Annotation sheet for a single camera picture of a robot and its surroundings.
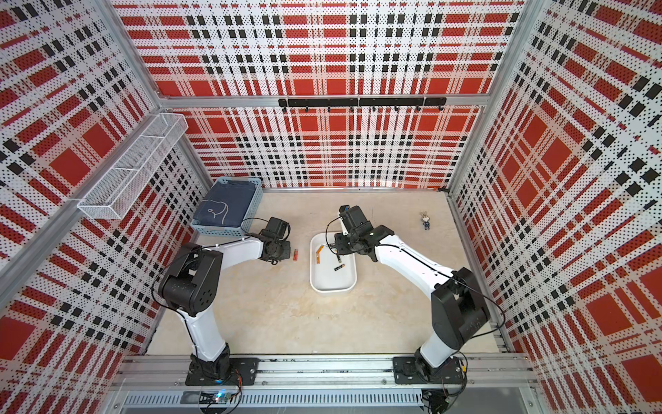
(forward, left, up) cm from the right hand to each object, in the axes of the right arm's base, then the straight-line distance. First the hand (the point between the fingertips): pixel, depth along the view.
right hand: (344, 241), depth 86 cm
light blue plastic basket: (+11, +45, -10) cm, 48 cm away
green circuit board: (-42, +35, -12) cm, 56 cm away
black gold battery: (-2, +1, -14) cm, 14 cm away
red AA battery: (+3, +19, -14) cm, 24 cm away
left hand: (+5, +24, -14) cm, 28 cm away
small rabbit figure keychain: (+20, -34, -13) cm, 41 cm away
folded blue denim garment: (+23, +50, -6) cm, 56 cm away
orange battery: (+5, +11, -14) cm, 18 cm away
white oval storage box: (-5, +7, -14) cm, 17 cm away
